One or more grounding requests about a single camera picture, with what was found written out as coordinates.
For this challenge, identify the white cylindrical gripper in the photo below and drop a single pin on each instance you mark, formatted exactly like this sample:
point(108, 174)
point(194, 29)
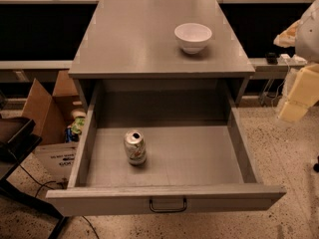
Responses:
point(309, 37)

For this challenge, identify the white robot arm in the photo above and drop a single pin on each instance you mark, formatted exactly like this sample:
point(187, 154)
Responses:
point(303, 35)

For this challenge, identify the black metal drawer handle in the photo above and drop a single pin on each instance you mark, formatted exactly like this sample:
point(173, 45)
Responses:
point(168, 205)

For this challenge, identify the white power strip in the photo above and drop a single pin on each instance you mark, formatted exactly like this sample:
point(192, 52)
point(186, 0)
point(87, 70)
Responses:
point(285, 58)

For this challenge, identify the brown cardboard box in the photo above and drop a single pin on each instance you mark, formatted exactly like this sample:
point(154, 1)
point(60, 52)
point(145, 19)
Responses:
point(52, 114)

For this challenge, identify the silver green 7up can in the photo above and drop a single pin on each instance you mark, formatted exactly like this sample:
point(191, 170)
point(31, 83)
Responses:
point(135, 147)

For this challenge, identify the grey open top drawer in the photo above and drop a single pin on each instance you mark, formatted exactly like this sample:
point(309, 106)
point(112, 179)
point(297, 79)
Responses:
point(195, 147)

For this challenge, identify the grey cabinet counter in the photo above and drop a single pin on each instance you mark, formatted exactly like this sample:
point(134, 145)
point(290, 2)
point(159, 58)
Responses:
point(134, 39)

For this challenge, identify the white ceramic bowl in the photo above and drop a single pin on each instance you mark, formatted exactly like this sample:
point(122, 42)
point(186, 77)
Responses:
point(192, 37)

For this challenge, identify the black adapter on ledge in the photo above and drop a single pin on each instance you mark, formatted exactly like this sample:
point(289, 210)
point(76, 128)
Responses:
point(271, 58)

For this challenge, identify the green white bottle in box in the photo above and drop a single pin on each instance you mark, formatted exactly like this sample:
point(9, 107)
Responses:
point(77, 124)

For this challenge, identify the blue can in box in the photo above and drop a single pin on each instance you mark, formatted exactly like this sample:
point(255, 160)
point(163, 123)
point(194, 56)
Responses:
point(70, 136)

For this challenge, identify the black chair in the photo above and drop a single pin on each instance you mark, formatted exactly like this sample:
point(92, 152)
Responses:
point(16, 142)

